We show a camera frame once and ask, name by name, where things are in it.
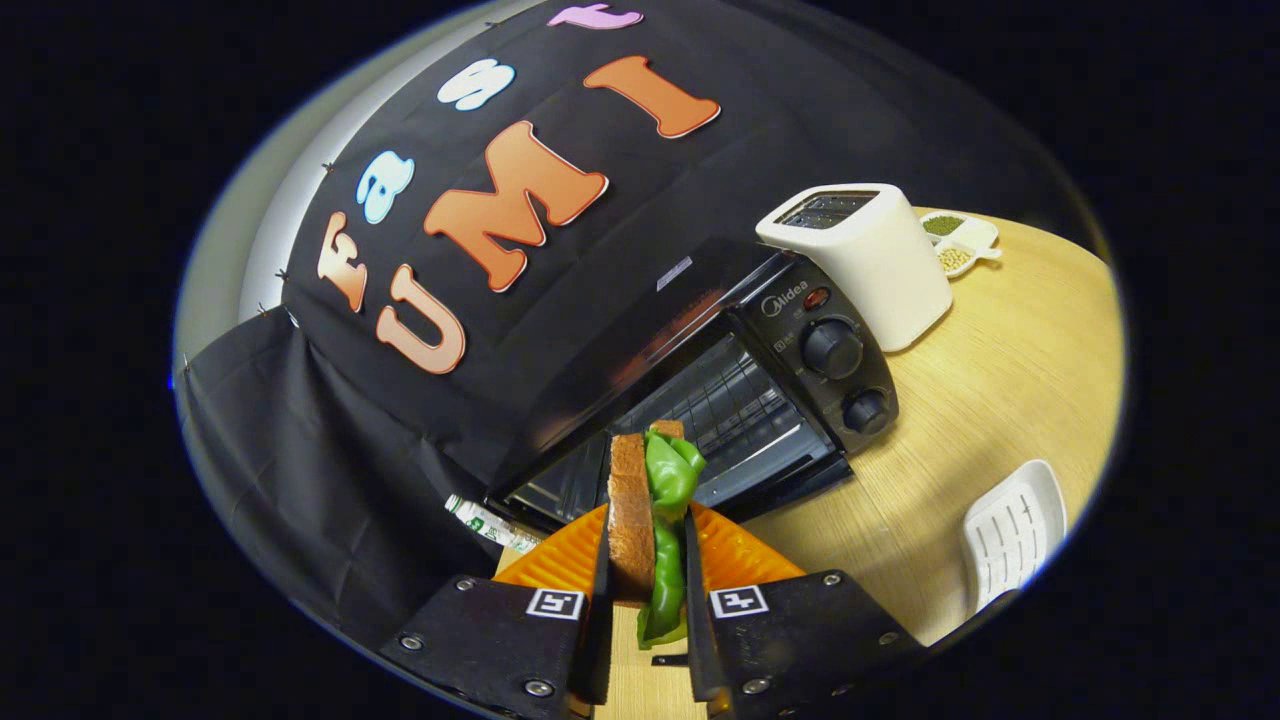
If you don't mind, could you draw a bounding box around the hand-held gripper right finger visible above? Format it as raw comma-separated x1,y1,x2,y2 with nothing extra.
683,500,926,720

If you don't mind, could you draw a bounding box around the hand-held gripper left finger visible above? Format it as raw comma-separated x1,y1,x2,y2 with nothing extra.
380,503,613,720

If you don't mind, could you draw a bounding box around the white bottle green label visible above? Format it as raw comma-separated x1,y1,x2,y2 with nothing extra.
445,494,546,556

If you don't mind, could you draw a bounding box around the white slotted plate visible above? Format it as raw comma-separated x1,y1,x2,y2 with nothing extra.
962,459,1069,614

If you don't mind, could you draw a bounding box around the black backdrop cloth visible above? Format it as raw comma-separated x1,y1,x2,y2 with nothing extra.
175,0,1101,641

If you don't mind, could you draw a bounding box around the bread and lettuce sandwich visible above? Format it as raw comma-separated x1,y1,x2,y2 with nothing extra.
607,420,707,649

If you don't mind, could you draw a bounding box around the white pop-up toaster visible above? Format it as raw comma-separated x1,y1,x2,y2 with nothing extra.
755,183,954,353

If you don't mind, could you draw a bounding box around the white divided dish of beans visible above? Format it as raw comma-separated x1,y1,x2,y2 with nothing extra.
918,212,1002,279

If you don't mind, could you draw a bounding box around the black toaster oven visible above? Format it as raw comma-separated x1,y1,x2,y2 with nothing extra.
485,237,901,531

